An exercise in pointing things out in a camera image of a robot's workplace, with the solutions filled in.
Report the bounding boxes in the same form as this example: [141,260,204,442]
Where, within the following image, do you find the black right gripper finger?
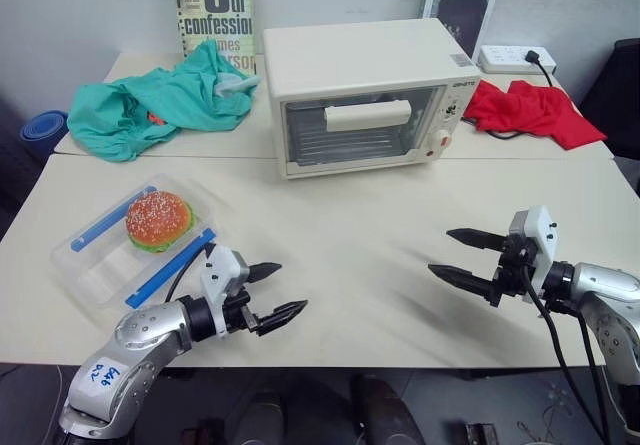
[427,263,497,301]
[445,228,507,253]

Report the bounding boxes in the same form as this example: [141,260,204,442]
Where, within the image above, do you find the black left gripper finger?
[246,261,284,285]
[254,299,309,338]

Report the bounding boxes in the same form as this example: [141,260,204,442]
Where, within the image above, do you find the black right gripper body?
[489,234,539,308]

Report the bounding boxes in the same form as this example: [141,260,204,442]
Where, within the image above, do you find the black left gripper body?
[222,289,260,337]

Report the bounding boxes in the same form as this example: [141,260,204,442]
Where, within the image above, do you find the clear plastic container blue clips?
[51,171,225,312]

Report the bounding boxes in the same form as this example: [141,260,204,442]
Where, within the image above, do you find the cream toaster oven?
[262,17,483,182]

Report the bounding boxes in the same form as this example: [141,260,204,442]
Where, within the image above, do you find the blue container clip strip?
[125,227,218,310]
[70,184,158,253]

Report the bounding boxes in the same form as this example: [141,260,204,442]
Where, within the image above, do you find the toy hamburger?
[124,190,197,254]

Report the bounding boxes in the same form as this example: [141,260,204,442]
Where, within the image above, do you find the red cloth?
[461,79,609,152]

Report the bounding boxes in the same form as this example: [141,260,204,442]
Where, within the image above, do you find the white power strip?
[477,43,559,76]

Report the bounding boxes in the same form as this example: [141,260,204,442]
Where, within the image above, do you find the black chair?
[578,38,640,162]

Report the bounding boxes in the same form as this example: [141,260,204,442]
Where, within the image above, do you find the teal cloth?
[66,39,263,164]

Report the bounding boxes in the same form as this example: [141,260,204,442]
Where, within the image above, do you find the white design book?
[421,0,504,62]

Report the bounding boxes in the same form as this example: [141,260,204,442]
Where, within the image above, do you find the blue rolled foam mat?
[19,109,71,156]

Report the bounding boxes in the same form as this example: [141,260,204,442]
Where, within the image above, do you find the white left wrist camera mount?
[199,243,251,317]

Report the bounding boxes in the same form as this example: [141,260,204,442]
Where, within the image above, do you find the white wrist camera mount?
[199,243,251,317]
[508,204,557,303]

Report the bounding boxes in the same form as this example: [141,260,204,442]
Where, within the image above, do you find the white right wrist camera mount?
[508,204,557,303]

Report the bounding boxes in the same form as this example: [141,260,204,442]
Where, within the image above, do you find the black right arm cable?
[518,248,614,445]

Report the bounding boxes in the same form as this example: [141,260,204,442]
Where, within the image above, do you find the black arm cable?
[518,248,614,445]
[163,242,217,303]

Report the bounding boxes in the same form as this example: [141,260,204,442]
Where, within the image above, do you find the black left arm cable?
[163,242,217,303]

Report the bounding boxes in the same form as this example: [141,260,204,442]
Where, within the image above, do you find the glass oven door with handle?
[279,85,448,167]

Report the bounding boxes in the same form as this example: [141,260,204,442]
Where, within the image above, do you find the black plug with cable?
[521,50,556,89]

